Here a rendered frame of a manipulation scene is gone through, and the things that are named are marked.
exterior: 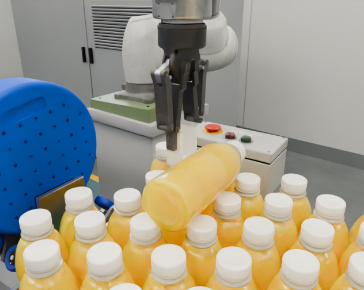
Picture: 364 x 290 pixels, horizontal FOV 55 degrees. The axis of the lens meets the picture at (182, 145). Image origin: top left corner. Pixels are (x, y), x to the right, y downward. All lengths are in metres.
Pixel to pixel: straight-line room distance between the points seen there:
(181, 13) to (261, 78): 2.95
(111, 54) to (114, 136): 1.56
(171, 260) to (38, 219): 0.19
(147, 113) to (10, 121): 0.55
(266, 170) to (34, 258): 0.43
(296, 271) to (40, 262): 0.27
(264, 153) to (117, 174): 0.75
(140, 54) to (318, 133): 2.41
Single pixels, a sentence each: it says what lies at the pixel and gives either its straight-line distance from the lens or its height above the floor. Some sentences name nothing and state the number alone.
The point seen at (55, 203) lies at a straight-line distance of 0.67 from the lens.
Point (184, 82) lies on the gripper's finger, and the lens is 0.55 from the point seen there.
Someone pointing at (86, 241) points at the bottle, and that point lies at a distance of 0.47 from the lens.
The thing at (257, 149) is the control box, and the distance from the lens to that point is 0.68.
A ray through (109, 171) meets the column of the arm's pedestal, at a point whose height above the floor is 0.77.
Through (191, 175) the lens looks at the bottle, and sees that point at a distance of 0.43.
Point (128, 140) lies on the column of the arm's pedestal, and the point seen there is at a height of 0.92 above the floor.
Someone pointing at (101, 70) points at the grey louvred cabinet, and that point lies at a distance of 2.87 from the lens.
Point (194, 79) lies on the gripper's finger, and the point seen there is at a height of 1.24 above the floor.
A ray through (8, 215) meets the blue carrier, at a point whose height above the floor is 1.02.
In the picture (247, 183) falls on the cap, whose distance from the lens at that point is 0.55.
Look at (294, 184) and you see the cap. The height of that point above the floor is 1.10.
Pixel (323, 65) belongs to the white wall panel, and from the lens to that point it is 3.22.
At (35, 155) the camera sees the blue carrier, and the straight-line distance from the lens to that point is 0.68.
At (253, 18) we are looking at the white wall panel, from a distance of 3.43.
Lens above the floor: 1.36
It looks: 23 degrees down
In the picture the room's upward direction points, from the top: straight up
